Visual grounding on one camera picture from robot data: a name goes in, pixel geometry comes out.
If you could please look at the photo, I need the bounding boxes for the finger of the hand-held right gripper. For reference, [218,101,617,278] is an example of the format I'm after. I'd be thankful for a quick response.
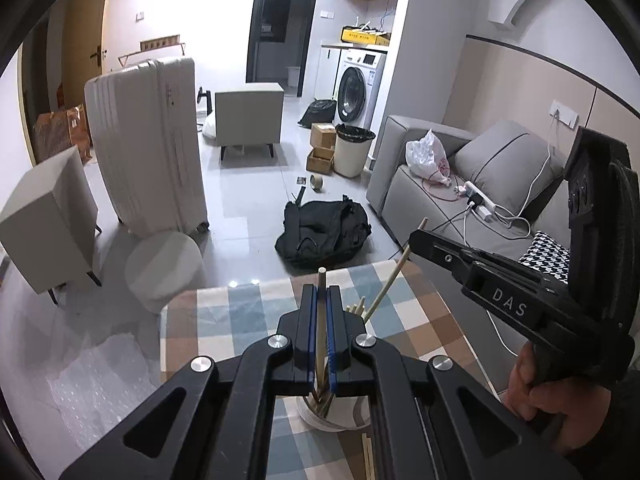
[407,229,483,287]

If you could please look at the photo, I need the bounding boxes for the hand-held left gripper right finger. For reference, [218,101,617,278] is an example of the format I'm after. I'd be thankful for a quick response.
[327,286,583,480]

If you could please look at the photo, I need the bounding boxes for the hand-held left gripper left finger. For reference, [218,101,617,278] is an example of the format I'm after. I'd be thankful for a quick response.
[60,285,318,480]

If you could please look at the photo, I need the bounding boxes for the person's right forearm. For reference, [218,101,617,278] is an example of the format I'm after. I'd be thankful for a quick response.
[565,371,640,480]

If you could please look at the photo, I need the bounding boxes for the person's right hand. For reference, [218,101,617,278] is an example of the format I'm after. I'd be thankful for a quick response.
[502,344,616,457]

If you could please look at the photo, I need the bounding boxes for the houndstooth pillow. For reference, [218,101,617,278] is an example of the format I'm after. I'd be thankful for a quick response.
[517,231,572,287]

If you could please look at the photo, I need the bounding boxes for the grey sofa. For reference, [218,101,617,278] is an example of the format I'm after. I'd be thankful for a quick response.
[367,115,581,283]

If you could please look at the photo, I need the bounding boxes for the white power strip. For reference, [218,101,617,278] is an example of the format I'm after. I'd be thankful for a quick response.
[464,181,497,222]

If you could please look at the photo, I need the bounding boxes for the black backpack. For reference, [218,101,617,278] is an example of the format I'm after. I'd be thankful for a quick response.
[275,195,372,269]

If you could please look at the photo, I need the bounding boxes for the white plastic bag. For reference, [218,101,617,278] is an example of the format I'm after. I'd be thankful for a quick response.
[405,129,451,187]

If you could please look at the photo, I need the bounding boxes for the checked tablecloth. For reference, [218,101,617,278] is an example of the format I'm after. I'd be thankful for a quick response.
[160,260,501,480]

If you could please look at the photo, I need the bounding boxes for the grey sofa cushion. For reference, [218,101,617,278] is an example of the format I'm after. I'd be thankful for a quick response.
[455,120,566,222]

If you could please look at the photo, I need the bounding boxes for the cream trash bin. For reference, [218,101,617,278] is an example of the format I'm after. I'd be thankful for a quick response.
[334,124,377,178]

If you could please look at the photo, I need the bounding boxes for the open cardboard box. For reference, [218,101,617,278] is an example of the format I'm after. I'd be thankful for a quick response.
[306,146,335,175]

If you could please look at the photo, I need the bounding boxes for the round white stool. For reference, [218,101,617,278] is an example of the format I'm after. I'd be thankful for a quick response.
[125,232,203,313]

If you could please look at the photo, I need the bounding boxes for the closed cardboard box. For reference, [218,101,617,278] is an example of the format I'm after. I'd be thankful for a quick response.
[310,122,337,149]

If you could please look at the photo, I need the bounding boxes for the white washing machine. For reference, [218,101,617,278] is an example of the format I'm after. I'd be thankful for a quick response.
[334,49,388,131]

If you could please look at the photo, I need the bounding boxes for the black garbage bag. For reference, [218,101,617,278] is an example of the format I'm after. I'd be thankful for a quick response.
[299,99,338,129]

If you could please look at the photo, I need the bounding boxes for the grey cabinet far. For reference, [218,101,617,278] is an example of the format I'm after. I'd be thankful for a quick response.
[215,82,285,161]

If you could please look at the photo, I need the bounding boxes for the grey cabinet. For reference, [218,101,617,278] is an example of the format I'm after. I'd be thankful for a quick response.
[215,82,285,161]
[0,145,103,306]

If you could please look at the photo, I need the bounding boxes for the bubble wrap sheet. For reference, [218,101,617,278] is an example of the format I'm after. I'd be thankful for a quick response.
[45,332,168,461]

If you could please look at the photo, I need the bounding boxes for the yellow box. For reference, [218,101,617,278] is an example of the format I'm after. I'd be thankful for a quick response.
[341,25,392,49]

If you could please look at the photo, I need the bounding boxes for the white suitcase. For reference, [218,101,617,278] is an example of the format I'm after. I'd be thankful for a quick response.
[84,56,210,239]

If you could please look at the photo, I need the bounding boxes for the dark doorway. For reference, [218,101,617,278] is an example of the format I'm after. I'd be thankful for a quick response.
[246,0,323,98]

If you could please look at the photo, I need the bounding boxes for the grey cabinet near left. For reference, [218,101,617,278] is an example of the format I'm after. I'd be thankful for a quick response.
[0,145,103,306]

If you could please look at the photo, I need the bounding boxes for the brown parcels by door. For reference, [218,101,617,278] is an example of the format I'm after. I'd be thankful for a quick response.
[34,105,94,166]

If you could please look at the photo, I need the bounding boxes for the wooden drying rack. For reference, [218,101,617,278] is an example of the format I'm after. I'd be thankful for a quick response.
[117,35,189,69]

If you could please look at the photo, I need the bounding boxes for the wooden door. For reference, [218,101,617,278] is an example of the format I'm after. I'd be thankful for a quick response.
[61,0,117,107]

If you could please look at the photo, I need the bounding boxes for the black cable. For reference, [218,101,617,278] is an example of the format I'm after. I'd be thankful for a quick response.
[389,204,477,261]

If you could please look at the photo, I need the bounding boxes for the red cable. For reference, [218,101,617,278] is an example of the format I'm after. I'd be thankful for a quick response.
[421,166,467,204]

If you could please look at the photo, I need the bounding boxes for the white cable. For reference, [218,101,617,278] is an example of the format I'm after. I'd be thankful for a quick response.
[492,110,560,233]

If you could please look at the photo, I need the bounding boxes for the wall socket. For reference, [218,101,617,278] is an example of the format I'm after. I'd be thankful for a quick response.
[550,101,580,127]

